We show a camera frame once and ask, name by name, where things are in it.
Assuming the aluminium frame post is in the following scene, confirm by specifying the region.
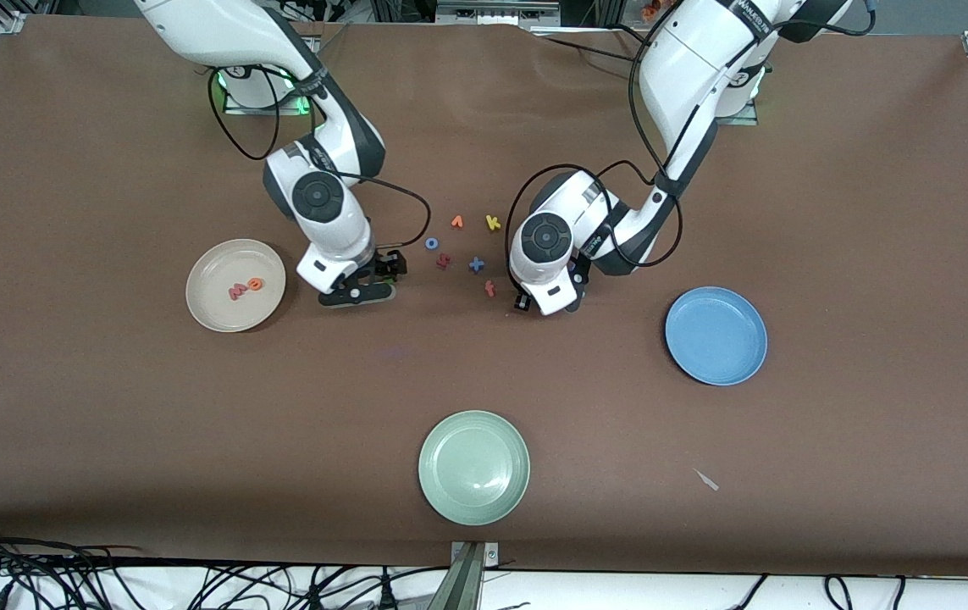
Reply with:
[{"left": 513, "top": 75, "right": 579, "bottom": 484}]
[{"left": 448, "top": 541, "right": 501, "bottom": 610}]

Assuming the thin grey base cable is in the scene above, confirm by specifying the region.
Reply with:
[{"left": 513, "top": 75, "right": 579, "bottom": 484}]
[{"left": 297, "top": 24, "right": 351, "bottom": 65}]

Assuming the blue round plate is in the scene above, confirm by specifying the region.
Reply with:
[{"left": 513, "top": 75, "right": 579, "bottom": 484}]
[{"left": 665, "top": 286, "right": 768, "bottom": 387}]

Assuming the long black arm cable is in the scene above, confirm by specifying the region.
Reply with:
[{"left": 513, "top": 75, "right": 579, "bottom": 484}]
[
  {"left": 207, "top": 68, "right": 281, "bottom": 162},
  {"left": 503, "top": 25, "right": 686, "bottom": 274}
]

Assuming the beige brown round plate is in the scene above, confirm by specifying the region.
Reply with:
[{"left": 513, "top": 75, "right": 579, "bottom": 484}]
[{"left": 185, "top": 239, "right": 287, "bottom": 333}]

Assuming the grey metal equipment box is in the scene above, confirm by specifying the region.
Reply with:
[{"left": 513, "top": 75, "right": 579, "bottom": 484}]
[{"left": 435, "top": 0, "right": 562, "bottom": 26}]

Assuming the green round plate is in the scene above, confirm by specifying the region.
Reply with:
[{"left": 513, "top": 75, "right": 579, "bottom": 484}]
[{"left": 418, "top": 410, "right": 531, "bottom": 527}]

